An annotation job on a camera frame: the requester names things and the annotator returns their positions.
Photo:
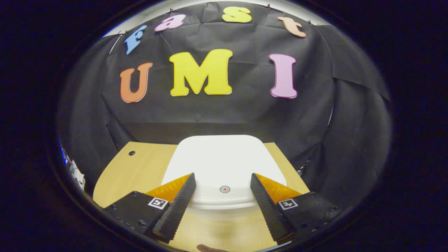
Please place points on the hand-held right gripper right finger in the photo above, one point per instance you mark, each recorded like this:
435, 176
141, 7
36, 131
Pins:
266, 210

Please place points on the black backdrop cloth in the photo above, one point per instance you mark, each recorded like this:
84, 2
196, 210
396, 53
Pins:
245, 115

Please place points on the wooden desktop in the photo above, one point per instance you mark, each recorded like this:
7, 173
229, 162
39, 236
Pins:
147, 164

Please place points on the white desktop garbage bin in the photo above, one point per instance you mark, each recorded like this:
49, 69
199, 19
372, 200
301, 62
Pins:
220, 161

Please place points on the white side table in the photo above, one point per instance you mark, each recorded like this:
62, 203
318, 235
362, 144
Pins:
78, 176

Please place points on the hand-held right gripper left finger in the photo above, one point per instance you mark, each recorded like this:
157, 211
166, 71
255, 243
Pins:
178, 210

